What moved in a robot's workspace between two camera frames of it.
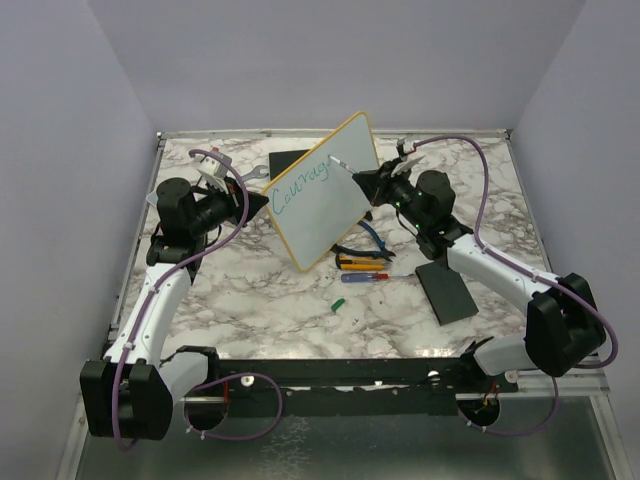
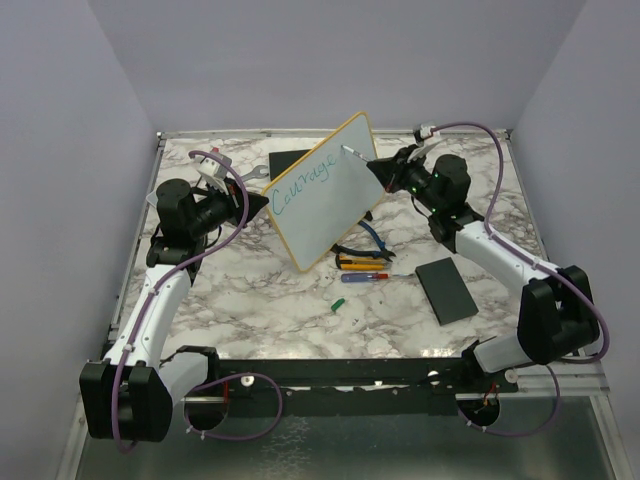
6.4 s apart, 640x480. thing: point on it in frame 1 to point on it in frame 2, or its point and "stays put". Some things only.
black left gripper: [234, 197] stays put
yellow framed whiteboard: [315, 203] stays put
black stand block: [281, 160] stays put
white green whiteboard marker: [341, 163] to [366, 159]
